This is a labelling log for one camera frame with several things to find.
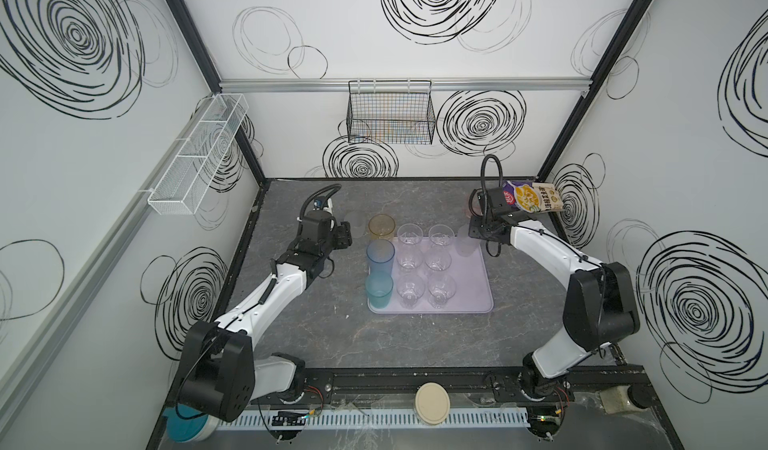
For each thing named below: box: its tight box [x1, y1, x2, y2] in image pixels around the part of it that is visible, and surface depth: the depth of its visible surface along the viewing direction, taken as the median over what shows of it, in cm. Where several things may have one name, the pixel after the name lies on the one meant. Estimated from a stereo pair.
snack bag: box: [501, 180, 566, 213], surface depth 114 cm
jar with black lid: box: [599, 384, 652, 415], surface depth 67 cm
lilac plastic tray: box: [367, 237, 494, 314], surface depth 93 cm
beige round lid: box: [415, 382, 451, 426], surface depth 68 cm
